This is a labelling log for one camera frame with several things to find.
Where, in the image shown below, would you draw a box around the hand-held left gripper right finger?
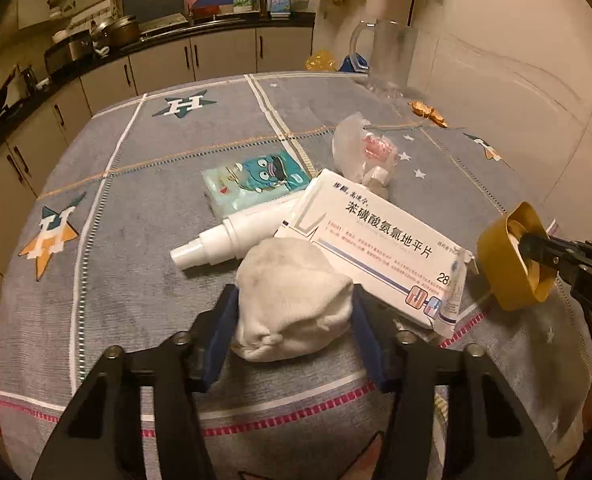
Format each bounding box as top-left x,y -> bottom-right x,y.
351,284 -> 559,480

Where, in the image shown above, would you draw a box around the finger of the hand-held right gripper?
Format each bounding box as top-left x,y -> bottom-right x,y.
518,232 -> 584,283

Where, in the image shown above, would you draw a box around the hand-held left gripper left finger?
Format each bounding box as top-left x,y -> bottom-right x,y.
31,284 -> 240,480

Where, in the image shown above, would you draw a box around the yellow tape roll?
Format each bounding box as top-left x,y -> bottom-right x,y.
476,201 -> 557,312

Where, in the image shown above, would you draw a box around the white sock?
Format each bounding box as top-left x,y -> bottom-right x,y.
232,237 -> 355,362

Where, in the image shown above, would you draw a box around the white spray bottle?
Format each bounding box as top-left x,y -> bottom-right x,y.
170,195 -> 309,272

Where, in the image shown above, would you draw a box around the white blue-striped medicine box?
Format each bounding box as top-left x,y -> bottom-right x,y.
274,169 -> 478,337

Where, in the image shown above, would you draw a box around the teal cartoon tissue pack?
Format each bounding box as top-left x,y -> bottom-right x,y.
201,151 -> 313,219

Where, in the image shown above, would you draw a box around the clear plastic wrapper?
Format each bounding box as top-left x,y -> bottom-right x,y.
332,111 -> 401,198

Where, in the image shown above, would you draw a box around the grey star-printed tablecloth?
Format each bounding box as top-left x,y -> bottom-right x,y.
0,71 -> 592,480

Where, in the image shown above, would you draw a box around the gold foil wrappers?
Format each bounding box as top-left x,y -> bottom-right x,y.
408,101 -> 449,127

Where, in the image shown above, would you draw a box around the glass pitcher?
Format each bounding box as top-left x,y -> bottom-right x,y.
348,19 -> 419,92

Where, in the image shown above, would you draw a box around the blue packet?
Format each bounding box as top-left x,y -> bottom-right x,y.
338,54 -> 371,73

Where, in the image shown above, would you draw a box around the cream kitchen base cabinets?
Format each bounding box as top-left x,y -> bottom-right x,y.
0,25 -> 317,281

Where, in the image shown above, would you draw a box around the yellow crumpled wrapper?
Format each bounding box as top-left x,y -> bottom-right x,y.
305,50 -> 337,72

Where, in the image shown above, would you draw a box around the metal cooking pots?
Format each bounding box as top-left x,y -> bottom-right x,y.
91,15 -> 142,48

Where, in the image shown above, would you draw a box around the rice cooker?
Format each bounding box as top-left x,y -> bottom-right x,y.
43,30 -> 93,75

